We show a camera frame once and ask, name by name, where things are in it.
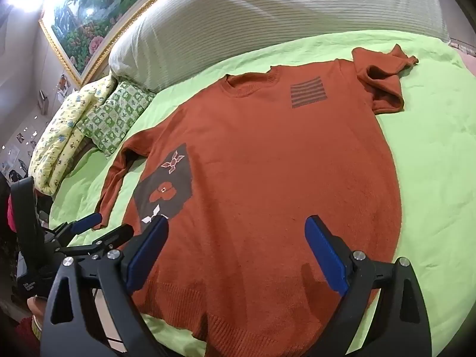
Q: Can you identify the orange knit sweater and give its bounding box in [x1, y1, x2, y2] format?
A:
[92, 44, 420, 346]

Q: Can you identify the yellow patterned quilt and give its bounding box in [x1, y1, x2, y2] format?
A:
[28, 74, 116, 196]

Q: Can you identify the green checkered pillow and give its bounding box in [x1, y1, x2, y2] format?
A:
[76, 80, 157, 157]

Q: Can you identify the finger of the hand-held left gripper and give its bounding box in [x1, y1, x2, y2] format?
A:
[57, 224, 135, 261]
[44, 213, 104, 240]

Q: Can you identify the gold framed landscape painting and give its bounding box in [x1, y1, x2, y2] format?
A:
[39, 0, 220, 86]

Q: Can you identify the person's left forearm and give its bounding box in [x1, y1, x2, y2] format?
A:
[14, 314, 47, 357]

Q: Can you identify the person's left hand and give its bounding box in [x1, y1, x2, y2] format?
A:
[27, 295, 51, 322]

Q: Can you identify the wall photo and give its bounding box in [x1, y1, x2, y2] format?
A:
[56, 74, 72, 101]

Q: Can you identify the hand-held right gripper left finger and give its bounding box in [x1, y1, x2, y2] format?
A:
[39, 215, 170, 357]

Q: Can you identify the light green bed sheet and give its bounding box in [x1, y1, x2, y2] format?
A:
[48, 30, 476, 357]

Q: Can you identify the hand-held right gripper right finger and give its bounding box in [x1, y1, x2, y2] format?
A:
[304, 215, 434, 357]

